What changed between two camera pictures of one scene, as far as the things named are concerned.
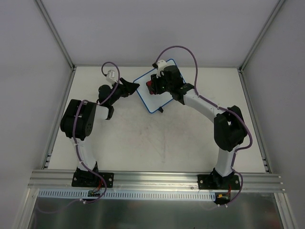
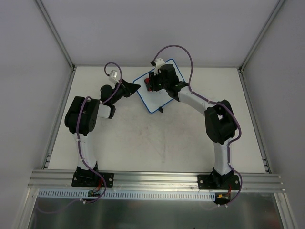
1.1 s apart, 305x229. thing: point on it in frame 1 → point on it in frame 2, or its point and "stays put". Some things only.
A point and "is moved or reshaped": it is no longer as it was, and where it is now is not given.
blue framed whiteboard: x=153 y=102 is moved or reshaped
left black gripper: x=123 y=87 stays put
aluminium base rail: x=42 y=179 stays put
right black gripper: x=155 y=83 stays put
